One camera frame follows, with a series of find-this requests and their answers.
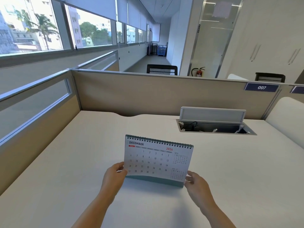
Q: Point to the person's left thumb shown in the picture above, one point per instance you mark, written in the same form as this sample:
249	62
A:
120	166

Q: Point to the person's right thumb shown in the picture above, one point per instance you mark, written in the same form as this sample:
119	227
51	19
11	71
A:
190	175

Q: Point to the black rack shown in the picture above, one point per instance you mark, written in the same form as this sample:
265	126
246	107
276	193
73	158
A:
154	48

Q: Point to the person's left forearm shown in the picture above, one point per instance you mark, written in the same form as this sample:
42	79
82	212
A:
91	211

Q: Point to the person's right hand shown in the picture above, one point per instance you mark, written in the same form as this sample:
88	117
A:
198	187

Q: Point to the white wall cabinets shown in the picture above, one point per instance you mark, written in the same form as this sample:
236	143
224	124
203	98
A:
266	37

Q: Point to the person's left hand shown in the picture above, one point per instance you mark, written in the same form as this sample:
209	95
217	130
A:
112	176

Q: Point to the red fire extinguisher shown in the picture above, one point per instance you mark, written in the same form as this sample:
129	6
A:
199	72

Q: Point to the blue crate trolley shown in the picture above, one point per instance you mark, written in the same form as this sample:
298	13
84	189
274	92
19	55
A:
162	50

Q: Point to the beige desk partition panel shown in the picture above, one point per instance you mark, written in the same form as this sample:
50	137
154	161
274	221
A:
166	94

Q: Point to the glass door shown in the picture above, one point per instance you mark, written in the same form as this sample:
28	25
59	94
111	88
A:
213	36

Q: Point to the grey roller blinds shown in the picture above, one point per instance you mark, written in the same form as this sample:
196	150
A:
106	9

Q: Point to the blue desk number label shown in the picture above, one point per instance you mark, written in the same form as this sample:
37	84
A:
261	87
298	89

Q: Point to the paper notice on door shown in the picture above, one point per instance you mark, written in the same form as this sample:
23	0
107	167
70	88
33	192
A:
221	8

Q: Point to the black mesh office chair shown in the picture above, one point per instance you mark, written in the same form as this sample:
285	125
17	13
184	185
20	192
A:
162	69
270	77

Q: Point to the glass-topped side partition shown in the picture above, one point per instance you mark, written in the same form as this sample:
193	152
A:
35	111
99	60

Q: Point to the spiral-bound desk calendar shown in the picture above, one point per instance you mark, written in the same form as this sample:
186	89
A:
156	160

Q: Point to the person's right forearm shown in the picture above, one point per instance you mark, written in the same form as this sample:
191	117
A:
217	214

